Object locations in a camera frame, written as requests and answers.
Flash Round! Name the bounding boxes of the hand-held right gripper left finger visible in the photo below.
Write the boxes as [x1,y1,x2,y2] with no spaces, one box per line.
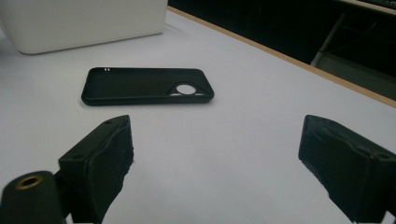
[58,114,135,224]

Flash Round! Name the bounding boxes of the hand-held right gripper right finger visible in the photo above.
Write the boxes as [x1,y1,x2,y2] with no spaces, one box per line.
[298,114,396,224]

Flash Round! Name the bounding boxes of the black phone case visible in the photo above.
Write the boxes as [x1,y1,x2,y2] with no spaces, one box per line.
[80,66,215,106]

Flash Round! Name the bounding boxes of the metal stand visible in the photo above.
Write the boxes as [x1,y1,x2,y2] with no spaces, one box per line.
[310,12,396,101]

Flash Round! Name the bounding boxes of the white plastic box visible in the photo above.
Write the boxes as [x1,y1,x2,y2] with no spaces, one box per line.
[0,0,169,55]

